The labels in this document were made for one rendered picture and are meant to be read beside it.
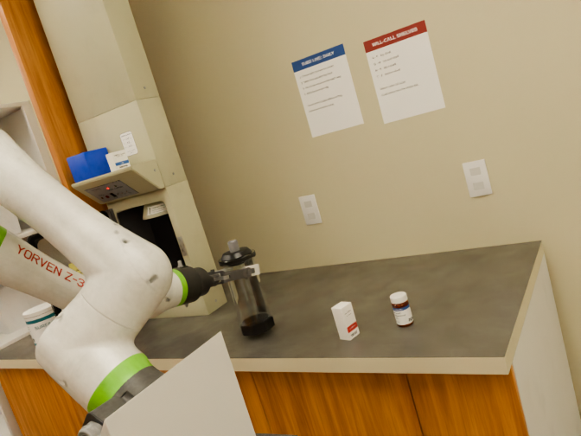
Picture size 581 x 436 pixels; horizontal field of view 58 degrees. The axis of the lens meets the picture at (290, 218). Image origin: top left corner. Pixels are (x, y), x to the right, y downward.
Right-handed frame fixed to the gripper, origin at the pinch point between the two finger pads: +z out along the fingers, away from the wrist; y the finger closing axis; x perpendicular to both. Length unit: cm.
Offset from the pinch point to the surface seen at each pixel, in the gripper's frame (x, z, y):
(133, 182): -33, 2, 40
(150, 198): -28, 10, 42
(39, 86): -73, -6, 71
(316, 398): 34.3, -3.3, -20.8
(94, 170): -40, -2, 54
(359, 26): -72, 43, -30
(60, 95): -71, 1, 71
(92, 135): -54, 4, 60
